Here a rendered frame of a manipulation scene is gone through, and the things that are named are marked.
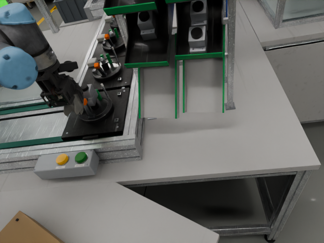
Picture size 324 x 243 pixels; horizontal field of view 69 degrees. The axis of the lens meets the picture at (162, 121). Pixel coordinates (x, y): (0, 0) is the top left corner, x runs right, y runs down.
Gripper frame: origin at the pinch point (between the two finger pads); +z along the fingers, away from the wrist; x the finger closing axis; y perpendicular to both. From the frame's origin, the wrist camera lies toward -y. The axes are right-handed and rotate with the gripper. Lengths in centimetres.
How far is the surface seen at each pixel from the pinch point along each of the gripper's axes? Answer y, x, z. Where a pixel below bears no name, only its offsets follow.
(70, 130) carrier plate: -0.7, -9.1, 10.3
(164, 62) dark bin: 0.4, 32.0, -13.5
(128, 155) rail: 8.5, 12.9, 17.1
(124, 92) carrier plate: -18.4, 10.1, 10.3
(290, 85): -57, 96, 54
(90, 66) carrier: -42.4, -10.7, 10.2
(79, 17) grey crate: -194, -74, 42
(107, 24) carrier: -87, -10, 10
